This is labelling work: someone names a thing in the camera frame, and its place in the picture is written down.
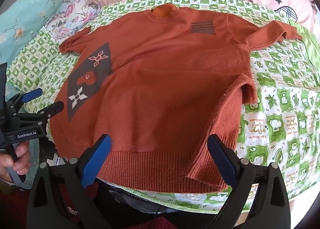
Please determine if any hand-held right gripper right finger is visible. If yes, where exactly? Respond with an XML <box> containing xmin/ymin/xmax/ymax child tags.
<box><xmin>205</xmin><ymin>134</ymin><xmax>292</xmax><ymax>229</ymax></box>

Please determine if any green checked printed blanket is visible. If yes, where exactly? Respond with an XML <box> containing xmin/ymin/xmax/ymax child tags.
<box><xmin>6</xmin><ymin>0</ymin><xmax>320</xmax><ymax>213</ymax></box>

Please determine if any white purple floral pillow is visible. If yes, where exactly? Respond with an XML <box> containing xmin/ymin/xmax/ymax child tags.
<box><xmin>45</xmin><ymin>0</ymin><xmax>105</xmax><ymax>44</ymax></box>

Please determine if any person's left hand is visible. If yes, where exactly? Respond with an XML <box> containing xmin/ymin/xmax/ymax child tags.
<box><xmin>0</xmin><ymin>141</ymin><xmax>31</xmax><ymax>185</ymax></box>

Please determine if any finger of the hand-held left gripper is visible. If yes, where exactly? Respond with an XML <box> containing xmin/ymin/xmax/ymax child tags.
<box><xmin>14</xmin><ymin>101</ymin><xmax>65</xmax><ymax>125</ymax></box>
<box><xmin>4</xmin><ymin>88</ymin><xmax>43</xmax><ymax>119</ymax></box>

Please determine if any orange knit sweater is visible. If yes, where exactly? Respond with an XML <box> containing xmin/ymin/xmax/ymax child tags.
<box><xmin>49</xmin><ymin>4</ymin><xmax>304</xmax><ymax>193</ymax></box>

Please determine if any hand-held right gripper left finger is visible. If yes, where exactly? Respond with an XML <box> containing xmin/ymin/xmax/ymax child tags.
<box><xmin>26</xmin><ymin>134</ymin><xmax>118</xmax><ymax>229</ymax></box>

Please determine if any teal floral pillow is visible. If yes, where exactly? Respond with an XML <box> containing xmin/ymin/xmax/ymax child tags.
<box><xmin>0</xmin><ymin>0</ymin><xmax>84</xmax><ymax>69</ymax></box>

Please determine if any dark red clothing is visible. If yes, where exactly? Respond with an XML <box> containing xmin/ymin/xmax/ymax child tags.
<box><xmin>0</xmin><ymin>184</ymin><xmax>225</xmax><ymax>229</ymax></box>

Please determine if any black cable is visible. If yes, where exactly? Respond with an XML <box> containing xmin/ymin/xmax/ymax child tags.
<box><xmin>149</xmin><ymin>206</ymin><xmax>164</xmax><ymax>229</ymax></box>

